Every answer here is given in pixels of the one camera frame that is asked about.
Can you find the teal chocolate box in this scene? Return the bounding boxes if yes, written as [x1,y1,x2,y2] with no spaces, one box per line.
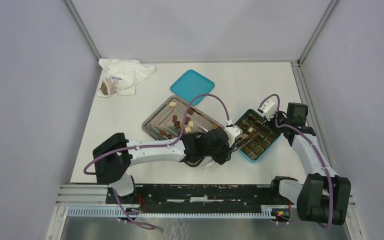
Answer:
[235,109,280,163]

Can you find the steel tray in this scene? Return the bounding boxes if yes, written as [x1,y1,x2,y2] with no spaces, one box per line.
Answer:
[142,95,226,168]

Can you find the metal serving tongs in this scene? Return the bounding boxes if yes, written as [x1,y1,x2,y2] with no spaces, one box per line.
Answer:
[199,132,258,170]

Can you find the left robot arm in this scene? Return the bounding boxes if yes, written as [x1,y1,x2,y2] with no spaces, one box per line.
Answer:
[85,125,243,204]

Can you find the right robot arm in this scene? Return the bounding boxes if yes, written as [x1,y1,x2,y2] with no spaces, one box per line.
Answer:
[258,100,351,229]

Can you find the plastic bag with chocolate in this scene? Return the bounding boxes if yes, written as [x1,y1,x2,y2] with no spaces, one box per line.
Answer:
[96,76,122,98]

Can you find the teal box lid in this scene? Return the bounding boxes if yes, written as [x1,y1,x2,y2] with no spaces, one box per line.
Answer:
[170,69,215,103]

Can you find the white crumpled cloth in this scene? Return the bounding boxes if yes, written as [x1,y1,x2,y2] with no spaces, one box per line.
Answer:
[97,58,157,96]

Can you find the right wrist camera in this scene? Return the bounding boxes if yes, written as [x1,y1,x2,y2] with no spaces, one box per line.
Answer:
[257,100,278,121]

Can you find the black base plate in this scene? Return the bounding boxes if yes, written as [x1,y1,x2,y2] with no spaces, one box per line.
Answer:
[119,183,295,214]

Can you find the white cable duct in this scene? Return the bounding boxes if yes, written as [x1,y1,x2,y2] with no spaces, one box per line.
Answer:
[66,205,274,220]

